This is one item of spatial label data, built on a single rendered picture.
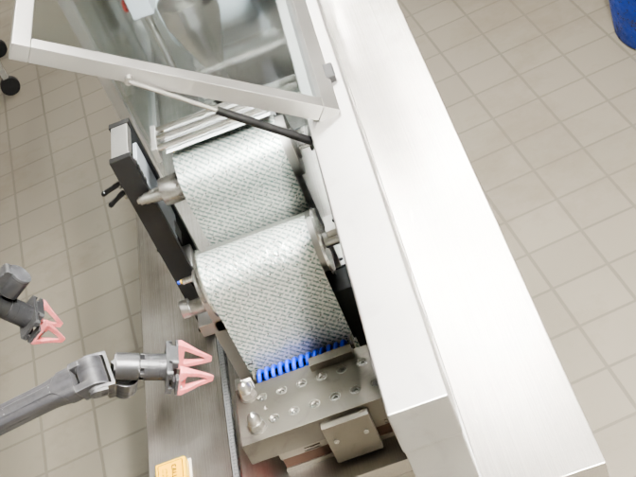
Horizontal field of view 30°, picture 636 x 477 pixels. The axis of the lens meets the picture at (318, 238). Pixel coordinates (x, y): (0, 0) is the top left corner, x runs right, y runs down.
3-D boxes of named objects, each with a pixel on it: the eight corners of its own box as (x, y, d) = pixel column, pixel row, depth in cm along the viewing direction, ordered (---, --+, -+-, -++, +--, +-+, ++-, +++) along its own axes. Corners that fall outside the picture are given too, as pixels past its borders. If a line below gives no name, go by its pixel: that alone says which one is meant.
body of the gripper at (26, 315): (40, 297, 284) (12, 284, 280) (43, 323, 275) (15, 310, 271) (25, 316, 285) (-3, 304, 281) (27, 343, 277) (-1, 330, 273)
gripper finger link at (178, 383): (212, 397, 249) (167, 396, 248) (210, 373, 255) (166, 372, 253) (216, 373, 245) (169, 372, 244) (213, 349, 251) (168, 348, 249)
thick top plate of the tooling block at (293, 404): (244, 409, 256) (234, 391, 252) (419, 346, 253) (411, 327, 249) (252, 465, 243) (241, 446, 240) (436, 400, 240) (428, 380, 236)
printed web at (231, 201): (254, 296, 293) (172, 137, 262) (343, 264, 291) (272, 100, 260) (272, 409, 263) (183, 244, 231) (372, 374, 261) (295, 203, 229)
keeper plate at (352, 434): (336, 456, 246) (319, 423, 239) (381, 440, 245) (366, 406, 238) (338, 465, 244) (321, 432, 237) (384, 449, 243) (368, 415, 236)
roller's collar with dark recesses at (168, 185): (167, 195, 266) (156, 173, 262) (192, 185, 265) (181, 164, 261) (168, 211, 261) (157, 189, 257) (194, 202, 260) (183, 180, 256)
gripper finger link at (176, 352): (211, 386, 252) (167, 385, 250) (209, 362, 258) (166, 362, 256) (214, 362, 248) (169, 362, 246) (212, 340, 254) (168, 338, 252)
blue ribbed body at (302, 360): (258, 378, 256) (253, 367, 254) (352, 344, 254) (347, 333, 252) (260, 389, 253) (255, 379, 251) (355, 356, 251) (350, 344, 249)
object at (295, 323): (251, 374, 256) (220, 315, 244) (353, 337, 254) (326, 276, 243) (252, 376, 255) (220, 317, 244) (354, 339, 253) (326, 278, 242)
